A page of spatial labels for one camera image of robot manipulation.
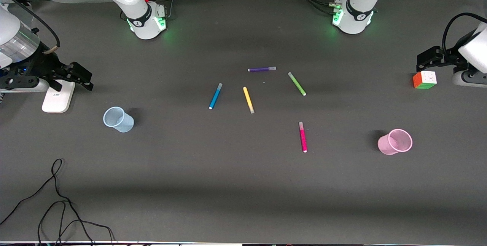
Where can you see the translucent pink cup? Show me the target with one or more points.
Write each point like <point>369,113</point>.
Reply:
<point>395,142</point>

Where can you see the green marker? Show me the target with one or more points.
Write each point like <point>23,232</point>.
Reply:
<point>296,83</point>

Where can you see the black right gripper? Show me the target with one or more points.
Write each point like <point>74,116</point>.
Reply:
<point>42,67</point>

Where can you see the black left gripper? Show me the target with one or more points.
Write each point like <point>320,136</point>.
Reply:
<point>449,56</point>

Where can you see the blue marker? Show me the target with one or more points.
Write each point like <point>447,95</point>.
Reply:
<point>215,96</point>

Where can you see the yellow marker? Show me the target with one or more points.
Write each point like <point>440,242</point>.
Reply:
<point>248,100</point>

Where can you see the pink marker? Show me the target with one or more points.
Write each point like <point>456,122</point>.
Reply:
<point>303,137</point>

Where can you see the multicolour puzzle cube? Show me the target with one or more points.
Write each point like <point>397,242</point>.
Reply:
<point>424,80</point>

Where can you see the purple marker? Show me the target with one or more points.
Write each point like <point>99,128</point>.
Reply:
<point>261,69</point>

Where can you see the white flat plastic stand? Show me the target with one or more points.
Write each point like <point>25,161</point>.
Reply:
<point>58,97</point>

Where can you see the translucent blue cup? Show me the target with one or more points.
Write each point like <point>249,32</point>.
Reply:
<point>120,120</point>

